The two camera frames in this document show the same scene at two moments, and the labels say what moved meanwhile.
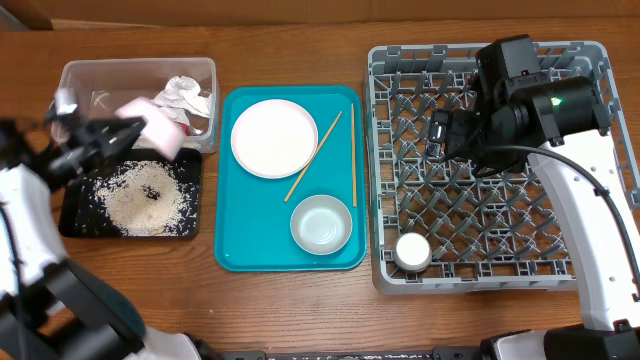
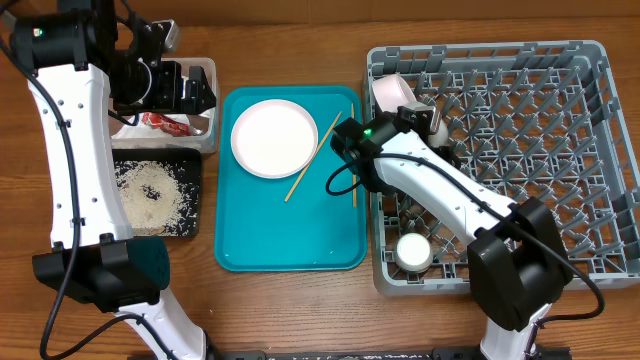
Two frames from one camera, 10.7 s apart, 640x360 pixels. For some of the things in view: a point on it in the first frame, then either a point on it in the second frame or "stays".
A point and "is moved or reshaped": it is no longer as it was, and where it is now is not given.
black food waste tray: x=145 y=195 stays
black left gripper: x=103 y=129 to x=175 y=101
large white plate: x=274 y=138 stays
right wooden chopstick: x=353 y=152 stays
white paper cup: x=413 y=252 stays
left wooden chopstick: x=312 y=159 stays
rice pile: x=146 y=198 stays
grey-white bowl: x=321 y=224 is moved or reshaped
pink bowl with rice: x=162 y=134 to x=392 y=92
